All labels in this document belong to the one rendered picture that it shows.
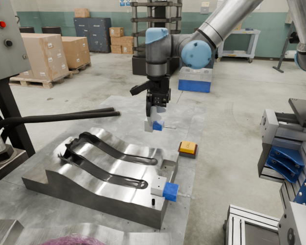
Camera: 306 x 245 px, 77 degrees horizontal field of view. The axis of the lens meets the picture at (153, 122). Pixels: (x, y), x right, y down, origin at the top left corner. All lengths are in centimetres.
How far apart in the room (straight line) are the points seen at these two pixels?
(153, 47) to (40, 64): 385
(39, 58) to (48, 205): 381
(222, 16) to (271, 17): 646
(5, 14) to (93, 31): 651
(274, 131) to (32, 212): 88
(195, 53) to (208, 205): 138
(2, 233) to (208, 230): 129
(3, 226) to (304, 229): 66
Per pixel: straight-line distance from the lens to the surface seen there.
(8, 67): 120
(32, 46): 441
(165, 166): 72
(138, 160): 72
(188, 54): 55
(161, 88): 73
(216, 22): 58
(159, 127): 80
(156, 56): 69
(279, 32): 712
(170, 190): 59
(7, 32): 121
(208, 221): 166
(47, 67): 436
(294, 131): 87
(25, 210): 79
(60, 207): 75
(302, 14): 86
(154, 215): 60
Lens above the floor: 136
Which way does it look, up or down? 30 degrees down
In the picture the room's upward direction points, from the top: straight up
